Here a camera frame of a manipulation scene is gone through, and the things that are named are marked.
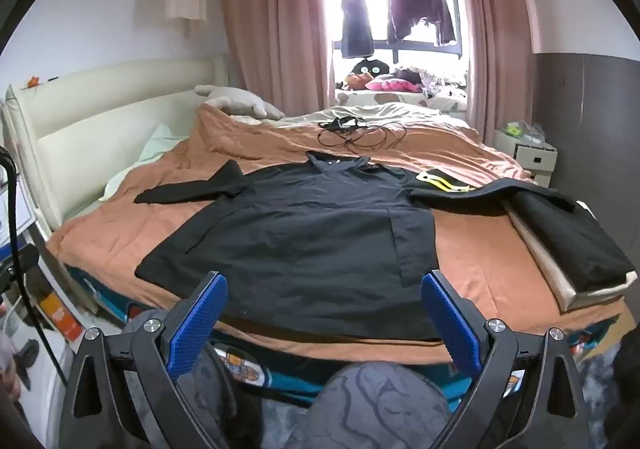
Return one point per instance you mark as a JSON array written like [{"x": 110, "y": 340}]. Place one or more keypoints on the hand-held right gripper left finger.
[{"x": 195, "y": 329}]

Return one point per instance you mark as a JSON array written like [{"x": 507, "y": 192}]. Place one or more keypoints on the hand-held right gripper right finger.
[{"x": 450, "y": 324}]

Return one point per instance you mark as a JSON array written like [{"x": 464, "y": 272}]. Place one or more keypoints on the black shirt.
[{"x": 310, "y": 239}]

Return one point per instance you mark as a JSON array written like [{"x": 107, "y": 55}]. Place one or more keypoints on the folded black clothes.
[{"x": 575, "y": 239}]

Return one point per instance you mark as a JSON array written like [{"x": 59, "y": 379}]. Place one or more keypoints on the pile of mixed clothes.
[{"x": 440, "y": 81}]

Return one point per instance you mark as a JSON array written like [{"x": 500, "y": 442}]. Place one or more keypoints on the dark purple hanging clothes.
[{"x": 420, "y": 4}]

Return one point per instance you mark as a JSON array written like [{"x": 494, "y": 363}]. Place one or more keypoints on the orange blanket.
[{"x": 480, "y": 254}]

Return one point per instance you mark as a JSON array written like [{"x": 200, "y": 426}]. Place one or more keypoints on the teal printed bed sheet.
[{"x": 280, "y": 364}]

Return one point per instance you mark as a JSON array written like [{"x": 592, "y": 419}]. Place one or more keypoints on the person's grey patterned pants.
[{"x": 380, "y": 409}]

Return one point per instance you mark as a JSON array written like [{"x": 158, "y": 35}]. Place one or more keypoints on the folded cream cloth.
[{"x": 555, "y": 274}]

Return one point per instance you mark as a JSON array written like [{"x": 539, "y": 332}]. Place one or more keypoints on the grey fluffy rug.
[{"x": 600, "y": 379}]

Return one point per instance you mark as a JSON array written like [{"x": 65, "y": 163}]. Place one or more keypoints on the white nightstand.
[{"x": 530, "y": 159}]

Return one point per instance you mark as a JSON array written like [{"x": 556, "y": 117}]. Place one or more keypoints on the light green pillow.
[{"x": 155, "y": 141}]

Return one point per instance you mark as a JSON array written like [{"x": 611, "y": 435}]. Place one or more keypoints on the green item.
[{"x": 513, "y": 130}]

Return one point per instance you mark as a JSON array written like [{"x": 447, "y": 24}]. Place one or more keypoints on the cream duvet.
[{"x": 390, "y": 115}]

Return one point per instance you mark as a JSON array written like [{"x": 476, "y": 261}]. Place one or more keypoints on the grey plush toy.
[{"x": 235, "y": 101}]

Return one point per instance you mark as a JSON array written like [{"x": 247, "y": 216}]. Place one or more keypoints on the cream padded headboard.
[{"x": 100, "y": 114}]

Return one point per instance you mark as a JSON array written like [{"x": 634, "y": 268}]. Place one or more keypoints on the pink cushion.
[{"x": 395, "y": 85}]

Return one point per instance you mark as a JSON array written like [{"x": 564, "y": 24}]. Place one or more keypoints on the orange plush toy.
[{"x": 356, "y": 82}]

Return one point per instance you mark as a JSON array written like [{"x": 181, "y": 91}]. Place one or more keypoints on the black plush toy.
[{"x": 372, "y": 68}]

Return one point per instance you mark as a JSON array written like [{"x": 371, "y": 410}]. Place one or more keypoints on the small orange toy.
[{"x": 33, "y": 81}]

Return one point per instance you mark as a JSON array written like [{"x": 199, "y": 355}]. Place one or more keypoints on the pink curtain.
[
  {"x": 495, "y": 29},
  {"x": 275, "y": 19}
]

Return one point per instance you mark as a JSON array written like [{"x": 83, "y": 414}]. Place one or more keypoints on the dark hanging jacket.
[{"x": 356, "y": 14}]

